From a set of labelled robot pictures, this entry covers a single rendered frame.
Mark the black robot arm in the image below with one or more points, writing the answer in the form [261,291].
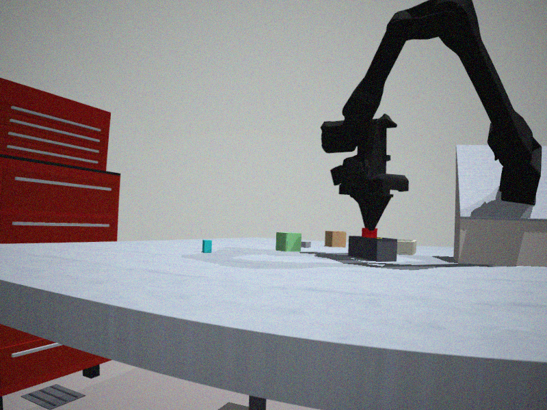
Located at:
[455,23]

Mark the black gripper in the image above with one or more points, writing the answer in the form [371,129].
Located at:
[373,195]

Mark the green cube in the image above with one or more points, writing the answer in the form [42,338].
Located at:
[288,241]

